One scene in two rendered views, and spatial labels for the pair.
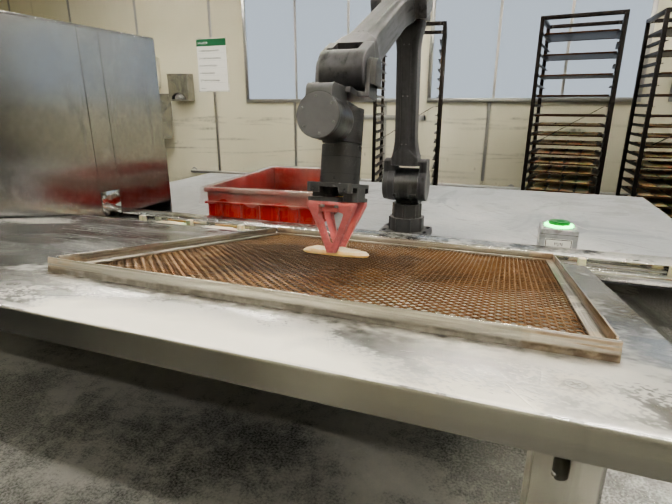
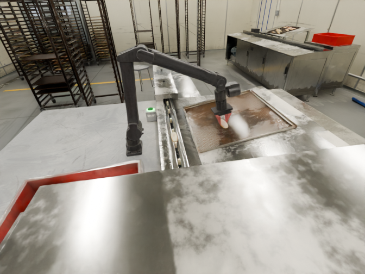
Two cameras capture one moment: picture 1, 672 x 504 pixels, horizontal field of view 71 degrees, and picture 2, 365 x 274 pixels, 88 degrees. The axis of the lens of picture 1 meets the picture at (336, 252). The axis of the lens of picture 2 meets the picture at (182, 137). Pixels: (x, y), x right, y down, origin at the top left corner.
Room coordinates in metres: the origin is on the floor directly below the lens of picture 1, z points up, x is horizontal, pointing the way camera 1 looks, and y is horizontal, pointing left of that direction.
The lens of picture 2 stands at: (1.30, 0.72, 1.47)
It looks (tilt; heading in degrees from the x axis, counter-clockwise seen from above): 34 degrees down; 243
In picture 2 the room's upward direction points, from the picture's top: 3 degrees counter-clockwise
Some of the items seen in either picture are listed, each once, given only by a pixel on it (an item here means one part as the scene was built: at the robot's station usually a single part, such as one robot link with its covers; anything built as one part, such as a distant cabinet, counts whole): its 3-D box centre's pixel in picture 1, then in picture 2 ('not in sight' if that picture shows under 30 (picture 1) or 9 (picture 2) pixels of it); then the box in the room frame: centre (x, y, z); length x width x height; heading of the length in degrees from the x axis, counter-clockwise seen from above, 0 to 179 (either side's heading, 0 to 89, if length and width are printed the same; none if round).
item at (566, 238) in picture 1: (555, 251); (151, 116); (0.93, -0.45, 0.84); 0.08 x 0.08 x 0.11; 70
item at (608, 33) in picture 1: (568, 135); not in sight; (4.05, -1.94, 0.89); 0.60 x 0.59 x 1.78; 62
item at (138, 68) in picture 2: not in sight; (140, 78); (0.12, -3.46, 0.23); 0.36 x 0.36 x 0.46; 26
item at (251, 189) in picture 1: (290, 192); (81, 206); (1.43, 0.14, 0.87); 0.49 x 0.34 x 0.10; 164
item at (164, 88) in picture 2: not in sight; (162, 75); (0.52, -1.19, 0.89); 1.25 x 0.18 x 0.09; 70
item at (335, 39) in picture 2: not in sight; (332, 38); (-2.77, -1.28, 0.94); 0.51 x 0.36 x 0.13; 74
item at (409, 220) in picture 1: (406, 218); (133, 143); (1.14, -0.18, 0.86); 0.12 x 0.09 x 0.08; 70
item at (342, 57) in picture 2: not in sight; (321, 68); (-2.77, -1.28, 0.44); 0.70 x 0.55 x 0.87; 70
